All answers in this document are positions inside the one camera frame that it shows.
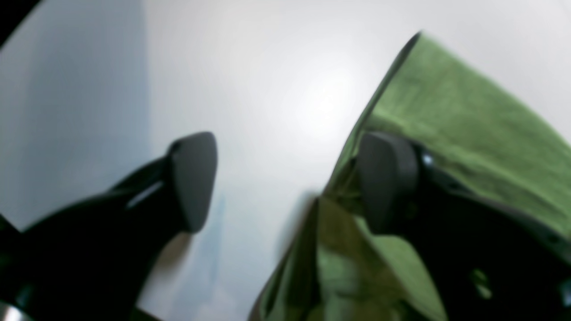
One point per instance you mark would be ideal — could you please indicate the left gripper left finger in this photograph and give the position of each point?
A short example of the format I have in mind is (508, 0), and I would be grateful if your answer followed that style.
(89, 261)

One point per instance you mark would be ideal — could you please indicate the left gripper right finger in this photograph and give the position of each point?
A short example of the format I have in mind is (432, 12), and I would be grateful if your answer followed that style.
(488, 261)

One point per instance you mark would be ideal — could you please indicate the olive green t-shirt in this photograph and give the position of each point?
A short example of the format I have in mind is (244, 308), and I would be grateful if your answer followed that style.
(337, 270)

